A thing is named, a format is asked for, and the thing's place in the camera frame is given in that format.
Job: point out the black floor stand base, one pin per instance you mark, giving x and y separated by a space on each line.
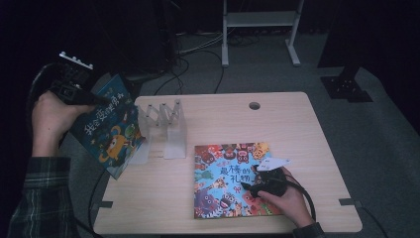
346 87

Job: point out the person's left hand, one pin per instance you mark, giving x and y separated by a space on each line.
49 122

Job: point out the grey tape strip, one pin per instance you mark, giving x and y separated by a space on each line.
105 204
350 201

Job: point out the white metal frame stand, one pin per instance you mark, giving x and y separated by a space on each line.
261 19

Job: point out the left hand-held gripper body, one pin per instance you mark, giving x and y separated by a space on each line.
71 81

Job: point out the dark equipment stand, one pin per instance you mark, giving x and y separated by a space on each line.
165 39

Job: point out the person's right hand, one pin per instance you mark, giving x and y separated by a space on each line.
294 205

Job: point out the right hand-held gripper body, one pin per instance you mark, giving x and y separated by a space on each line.
270 183

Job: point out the clear acrylic book stand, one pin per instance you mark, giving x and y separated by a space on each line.
173 139

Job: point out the light blue monster picture book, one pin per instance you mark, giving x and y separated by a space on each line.
218 178

